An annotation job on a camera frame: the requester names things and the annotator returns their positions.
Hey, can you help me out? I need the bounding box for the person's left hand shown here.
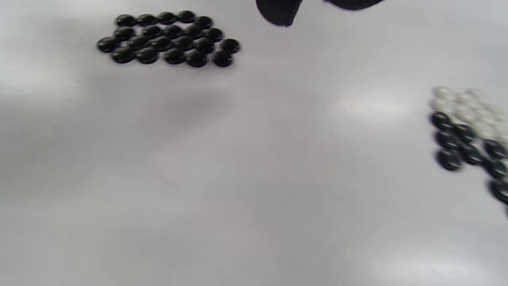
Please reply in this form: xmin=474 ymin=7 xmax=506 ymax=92
xmin=255 ymin=0 xmax=387 ymax=27

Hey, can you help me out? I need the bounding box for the sorted black go stones group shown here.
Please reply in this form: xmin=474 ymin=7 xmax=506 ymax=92
xmin=96 ymin=10 xmax=241 ymax=68

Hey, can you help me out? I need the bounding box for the mixed black white go stones pile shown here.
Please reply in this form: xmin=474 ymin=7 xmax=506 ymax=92
xmin=429 ymin=85 xmax=508 ymax=217

